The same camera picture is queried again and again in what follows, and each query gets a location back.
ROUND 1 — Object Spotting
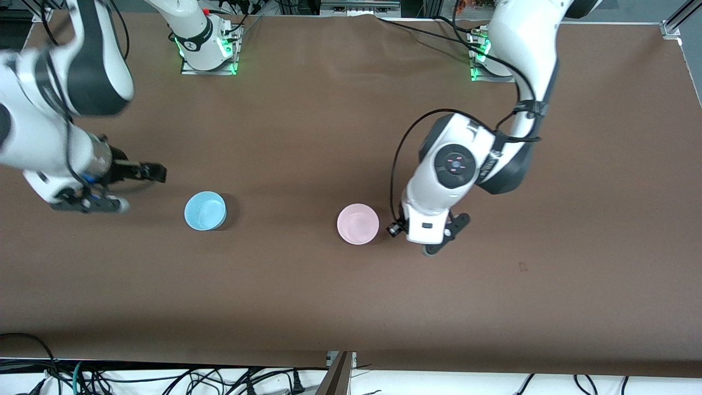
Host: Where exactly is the brown table cover sheet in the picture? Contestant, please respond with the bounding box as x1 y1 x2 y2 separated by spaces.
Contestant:
0 11 702 378

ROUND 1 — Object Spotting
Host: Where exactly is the black hanging cable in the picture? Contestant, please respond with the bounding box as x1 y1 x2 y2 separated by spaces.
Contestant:
41 0 131 61

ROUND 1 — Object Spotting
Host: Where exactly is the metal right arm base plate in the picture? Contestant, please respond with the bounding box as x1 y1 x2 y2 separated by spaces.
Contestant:
181 58 237 76

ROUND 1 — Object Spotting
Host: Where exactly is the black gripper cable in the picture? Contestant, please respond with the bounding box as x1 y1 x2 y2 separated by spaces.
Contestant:
389 14 549 223
47 52 84 184

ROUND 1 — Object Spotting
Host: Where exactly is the grey metal device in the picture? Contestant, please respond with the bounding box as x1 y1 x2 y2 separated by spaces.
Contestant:
321 0 402 16

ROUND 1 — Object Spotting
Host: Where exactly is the aluminium profile beam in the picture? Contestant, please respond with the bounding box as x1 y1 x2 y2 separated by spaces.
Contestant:
317 351 356 395

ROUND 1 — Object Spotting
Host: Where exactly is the black base cable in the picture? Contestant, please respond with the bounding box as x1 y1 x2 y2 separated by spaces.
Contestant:
378 16 483 47

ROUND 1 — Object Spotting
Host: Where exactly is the orange object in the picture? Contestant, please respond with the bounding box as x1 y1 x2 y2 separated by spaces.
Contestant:
453 0 492 15

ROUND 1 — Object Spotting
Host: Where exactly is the thick black floor cable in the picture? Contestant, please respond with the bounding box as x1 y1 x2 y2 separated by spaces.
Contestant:
0 332 58 395

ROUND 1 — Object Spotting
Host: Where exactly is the blue bowl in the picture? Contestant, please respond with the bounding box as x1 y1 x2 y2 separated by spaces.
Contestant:
184 190 228 232

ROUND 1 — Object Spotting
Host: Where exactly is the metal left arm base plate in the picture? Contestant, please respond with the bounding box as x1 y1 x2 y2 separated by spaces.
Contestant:
471 60 516 83

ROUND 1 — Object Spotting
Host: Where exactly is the aluminium frame corner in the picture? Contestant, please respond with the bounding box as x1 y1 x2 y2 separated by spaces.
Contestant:
660 0 702 40

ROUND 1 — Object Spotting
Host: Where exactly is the pink bowl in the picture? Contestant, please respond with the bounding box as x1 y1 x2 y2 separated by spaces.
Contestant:
336 203 380 246

